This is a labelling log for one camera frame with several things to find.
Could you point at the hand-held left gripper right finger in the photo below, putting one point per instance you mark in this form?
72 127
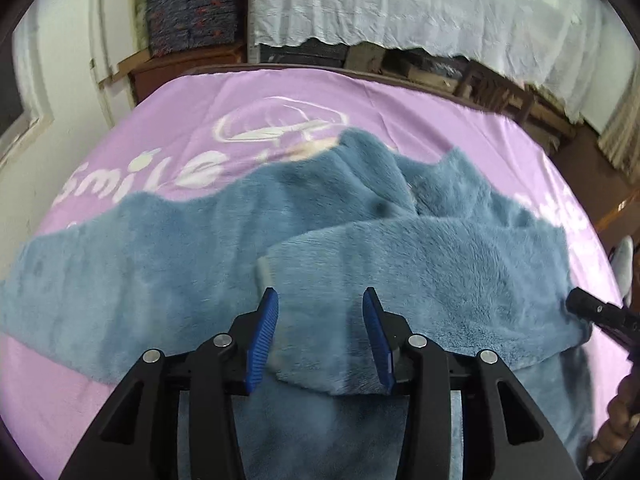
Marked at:
377 340

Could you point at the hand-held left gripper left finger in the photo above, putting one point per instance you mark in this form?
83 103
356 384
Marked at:
262 335

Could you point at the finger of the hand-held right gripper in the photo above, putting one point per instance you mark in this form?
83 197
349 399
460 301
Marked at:
600 312

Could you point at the blue fleece garment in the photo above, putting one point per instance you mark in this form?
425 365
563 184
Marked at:
175 260

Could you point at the person's right hand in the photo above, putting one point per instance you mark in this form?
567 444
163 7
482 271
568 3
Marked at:
620 422

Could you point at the pale grey blue object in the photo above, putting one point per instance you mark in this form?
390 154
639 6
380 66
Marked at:
623 265

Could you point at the checked curtain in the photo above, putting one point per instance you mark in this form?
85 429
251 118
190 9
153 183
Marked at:
622 135

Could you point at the brown woven furniture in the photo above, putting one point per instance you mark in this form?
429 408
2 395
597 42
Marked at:
550 127

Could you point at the purple printed cloth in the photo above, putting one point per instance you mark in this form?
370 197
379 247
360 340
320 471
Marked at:
400 110

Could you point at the dark wooden chair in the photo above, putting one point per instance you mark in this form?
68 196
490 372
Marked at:
492 90

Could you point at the brown wooden cabinet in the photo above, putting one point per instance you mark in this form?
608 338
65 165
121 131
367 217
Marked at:
165 77

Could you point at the white lace cloth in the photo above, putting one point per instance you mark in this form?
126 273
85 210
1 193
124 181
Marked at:
400 5

